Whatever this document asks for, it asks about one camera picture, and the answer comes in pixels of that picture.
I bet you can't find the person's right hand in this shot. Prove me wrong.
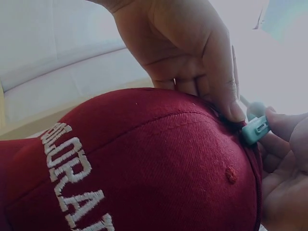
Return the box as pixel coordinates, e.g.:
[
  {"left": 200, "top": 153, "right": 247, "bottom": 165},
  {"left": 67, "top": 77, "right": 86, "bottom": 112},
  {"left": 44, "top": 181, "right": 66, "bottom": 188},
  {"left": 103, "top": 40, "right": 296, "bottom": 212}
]
[{"left": 257, "top": 106, "right": 308, "bottom": 231}]

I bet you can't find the person's left hand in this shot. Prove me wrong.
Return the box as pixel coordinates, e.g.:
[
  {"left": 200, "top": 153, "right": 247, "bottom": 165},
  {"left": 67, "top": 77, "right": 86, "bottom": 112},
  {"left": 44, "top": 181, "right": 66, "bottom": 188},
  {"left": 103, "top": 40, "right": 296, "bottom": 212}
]
[{"left": 100, "top": 0, "right": 246, "bottom": 122}]

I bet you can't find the red cap with white embroidery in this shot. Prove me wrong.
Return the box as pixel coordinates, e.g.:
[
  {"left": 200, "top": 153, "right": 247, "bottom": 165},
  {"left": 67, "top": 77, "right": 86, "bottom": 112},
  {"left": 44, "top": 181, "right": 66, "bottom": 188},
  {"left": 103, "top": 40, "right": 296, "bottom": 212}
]
[{"left": 0, "top": 87, "right": 264, "bottom": 231}]

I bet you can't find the small teal plastic tool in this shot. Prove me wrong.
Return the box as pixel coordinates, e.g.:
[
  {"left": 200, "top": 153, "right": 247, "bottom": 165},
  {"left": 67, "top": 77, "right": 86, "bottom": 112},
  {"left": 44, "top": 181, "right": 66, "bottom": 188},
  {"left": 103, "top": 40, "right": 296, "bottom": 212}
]
[{"left": 240, "top": 94, "right": 271, "bottom": 146}]

